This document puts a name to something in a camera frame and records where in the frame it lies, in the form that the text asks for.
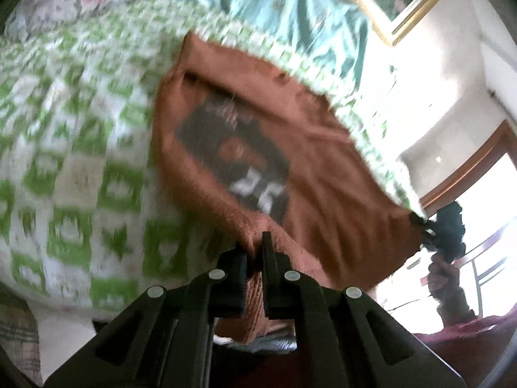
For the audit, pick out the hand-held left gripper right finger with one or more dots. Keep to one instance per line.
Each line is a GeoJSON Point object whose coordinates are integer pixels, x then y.
{"type": "Point", "coordinates": [270, 266]}

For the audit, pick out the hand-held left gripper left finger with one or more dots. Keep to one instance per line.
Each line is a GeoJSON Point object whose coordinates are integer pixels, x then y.
{"type": "Point", "coordinates": [235, 268]}

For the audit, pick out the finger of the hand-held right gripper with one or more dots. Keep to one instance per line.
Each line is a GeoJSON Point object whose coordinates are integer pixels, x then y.
{"type": "Point", "coordinates": [418, 221]}

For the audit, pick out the brown printed t-shirt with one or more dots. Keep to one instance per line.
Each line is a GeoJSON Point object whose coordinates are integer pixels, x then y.
{"type": "Point", "coordinates": [274, 157]}

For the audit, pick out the person's right forearm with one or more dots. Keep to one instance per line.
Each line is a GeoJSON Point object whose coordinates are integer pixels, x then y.
{"type": "Point", "coordinates": [456, 301]}

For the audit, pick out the person's right hand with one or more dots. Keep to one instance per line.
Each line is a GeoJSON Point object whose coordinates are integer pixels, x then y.
{"type": "Point", "coordinates": [442, 277]}

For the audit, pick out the green checkered blanket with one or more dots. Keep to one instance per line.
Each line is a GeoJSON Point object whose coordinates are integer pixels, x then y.
{"type": "Point", "coordinates": [80, 149]}

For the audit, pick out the plaid cloth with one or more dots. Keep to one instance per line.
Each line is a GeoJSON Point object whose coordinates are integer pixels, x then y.
{"type": "Point", "coordinates": [18, 331]}

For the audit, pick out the teal satin pillow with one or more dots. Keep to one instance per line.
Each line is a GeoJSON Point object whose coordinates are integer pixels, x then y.
{"type": "Point", "coordinates": [282, 4]}

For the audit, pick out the metal chair frame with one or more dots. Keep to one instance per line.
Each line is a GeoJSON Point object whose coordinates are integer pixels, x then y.
{"type": "Point", "coordinates": [482, 266]}

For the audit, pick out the wooden door frame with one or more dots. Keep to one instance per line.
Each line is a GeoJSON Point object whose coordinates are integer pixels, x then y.
{"type": "Point", "coordinates": [472, 161]}

